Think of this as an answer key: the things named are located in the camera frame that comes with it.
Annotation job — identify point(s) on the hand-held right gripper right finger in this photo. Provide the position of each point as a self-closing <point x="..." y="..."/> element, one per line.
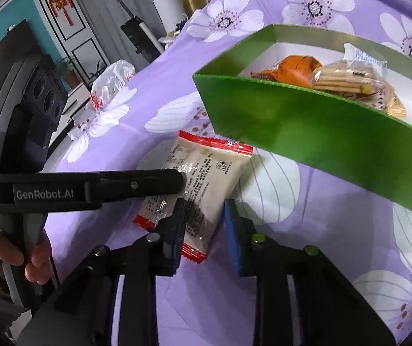
<point x="233" y="238"/>

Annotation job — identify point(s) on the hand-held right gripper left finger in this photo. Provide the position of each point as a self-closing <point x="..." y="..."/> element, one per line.
<point x="171" y="238"/>

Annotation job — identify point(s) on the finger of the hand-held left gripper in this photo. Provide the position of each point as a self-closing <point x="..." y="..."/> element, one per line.
<point x="137" y="187"/>

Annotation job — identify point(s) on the red-edged beige snack packet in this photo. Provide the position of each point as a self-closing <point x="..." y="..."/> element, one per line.
<point x="206" y="176"/>

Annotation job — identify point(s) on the green cardboard box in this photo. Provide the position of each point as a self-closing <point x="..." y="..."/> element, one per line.
<point x="299" y="126"/>

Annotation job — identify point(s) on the orange snack packet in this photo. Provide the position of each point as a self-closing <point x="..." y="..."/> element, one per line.
<point x="296" y="68"/>

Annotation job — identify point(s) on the beige cracker packet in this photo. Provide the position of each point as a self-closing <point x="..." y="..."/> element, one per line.
<point x="346" y="77"/>

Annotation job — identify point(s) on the yellow rice cracker packet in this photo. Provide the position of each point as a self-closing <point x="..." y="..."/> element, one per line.
<point x="389" y="102"/>

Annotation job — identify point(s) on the white and blue snack packet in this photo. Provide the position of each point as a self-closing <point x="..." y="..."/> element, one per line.
<point x="364" y="56"/>

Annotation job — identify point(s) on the potted plant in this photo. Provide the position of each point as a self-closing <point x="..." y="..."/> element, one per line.
<point x="70" y="74"/>

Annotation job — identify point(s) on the purple floral tablecloth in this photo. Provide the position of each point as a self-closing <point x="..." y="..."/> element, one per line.
<point x="155" y="79"/>

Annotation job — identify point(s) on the white and red plastic bag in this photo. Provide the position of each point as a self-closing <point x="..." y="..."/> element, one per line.
<point x="112" y="79"/>

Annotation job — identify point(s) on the upright floor cleaner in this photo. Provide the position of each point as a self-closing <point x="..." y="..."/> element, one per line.
<point x="137" y="32"/>

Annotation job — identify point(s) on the white cylindrical appliance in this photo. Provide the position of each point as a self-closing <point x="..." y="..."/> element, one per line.
<point x="170" y="10"/>

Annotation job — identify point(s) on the red knot wall ornament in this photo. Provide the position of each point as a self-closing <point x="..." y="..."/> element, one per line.
<point x="61" y="1"/>

